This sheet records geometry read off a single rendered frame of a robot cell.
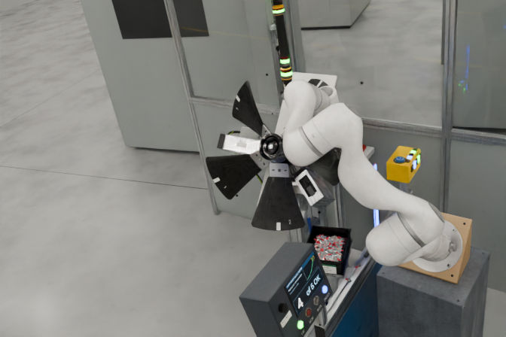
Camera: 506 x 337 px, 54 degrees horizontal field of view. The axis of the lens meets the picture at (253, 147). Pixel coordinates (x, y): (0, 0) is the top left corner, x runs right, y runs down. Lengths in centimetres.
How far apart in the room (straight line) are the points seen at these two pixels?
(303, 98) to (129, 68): 345
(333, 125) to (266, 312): 53
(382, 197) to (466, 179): 137
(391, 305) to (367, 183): 68
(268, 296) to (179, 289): 202
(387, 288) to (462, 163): 101
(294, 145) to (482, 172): 152
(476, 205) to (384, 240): 139
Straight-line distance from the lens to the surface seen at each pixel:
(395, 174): 225
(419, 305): 189
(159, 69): 456
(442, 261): 187
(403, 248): 149
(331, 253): 210
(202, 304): 322
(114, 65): 484
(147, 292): 343
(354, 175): 138
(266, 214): 212
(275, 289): 140
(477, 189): 277
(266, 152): 213
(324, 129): 133
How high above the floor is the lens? 223
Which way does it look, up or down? 28 degrees down
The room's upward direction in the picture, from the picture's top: 10 degrees counter-clockwise
